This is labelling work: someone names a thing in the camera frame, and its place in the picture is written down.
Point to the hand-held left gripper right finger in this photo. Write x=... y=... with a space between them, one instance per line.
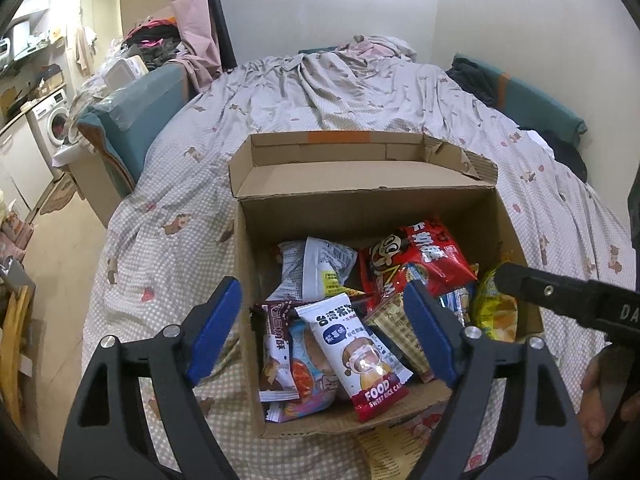
x=430 y=330

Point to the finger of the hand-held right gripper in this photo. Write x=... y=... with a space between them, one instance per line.
x=545 y=290

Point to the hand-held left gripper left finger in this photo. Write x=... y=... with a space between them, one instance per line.
x=212 y=330

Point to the yellow green snack bag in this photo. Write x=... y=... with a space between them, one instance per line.
x=492 y=307

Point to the cardboard box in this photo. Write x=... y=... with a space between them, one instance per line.
x=350 y=185

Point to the person's right hand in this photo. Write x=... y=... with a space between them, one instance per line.
x=592 y=420

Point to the tan checked wafer packet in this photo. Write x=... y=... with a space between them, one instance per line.
x=395 y=322

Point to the blue foil packet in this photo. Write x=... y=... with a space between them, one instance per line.
x=457 y=302

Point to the brown white snack packet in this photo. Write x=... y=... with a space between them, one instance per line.
x=277 y=345

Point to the red snack bag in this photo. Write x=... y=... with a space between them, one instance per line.
x=420 y=255

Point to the white red rice cake packet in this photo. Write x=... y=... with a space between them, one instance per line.
x=350 y=355

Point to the light blue pink snack bag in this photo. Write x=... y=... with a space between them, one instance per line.
x=307 y=382

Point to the white grey snack packet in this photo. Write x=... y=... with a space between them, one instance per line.
x=312 y=265

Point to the yellow printed leaflet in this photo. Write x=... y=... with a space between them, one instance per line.
x=395 y=447

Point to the dark cloth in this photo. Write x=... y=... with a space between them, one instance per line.
x=567 y=155

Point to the wooden chair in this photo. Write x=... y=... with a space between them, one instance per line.
x=15 y=335

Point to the brown floor mat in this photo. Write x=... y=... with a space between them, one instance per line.
x=57 y=195

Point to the dark clothes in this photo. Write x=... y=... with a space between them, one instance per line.
x=475 y=77

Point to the bed with patterned blanket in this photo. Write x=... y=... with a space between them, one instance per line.
x=350 y=100

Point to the white cabinet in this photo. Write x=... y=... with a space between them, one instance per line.
x=20 y=160

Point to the white washing machine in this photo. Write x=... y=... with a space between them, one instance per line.
x=55 y=120

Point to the white storage box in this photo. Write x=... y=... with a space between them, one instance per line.
x=122 y=72

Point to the pile of clothes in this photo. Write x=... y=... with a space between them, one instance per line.
x=155 y=40

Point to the black pole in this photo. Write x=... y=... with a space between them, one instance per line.
x=220 y=20

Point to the hanging towel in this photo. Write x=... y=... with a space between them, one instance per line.
x=84 y=47

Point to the pink hanging cloth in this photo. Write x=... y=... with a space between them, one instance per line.
x=192 y=20

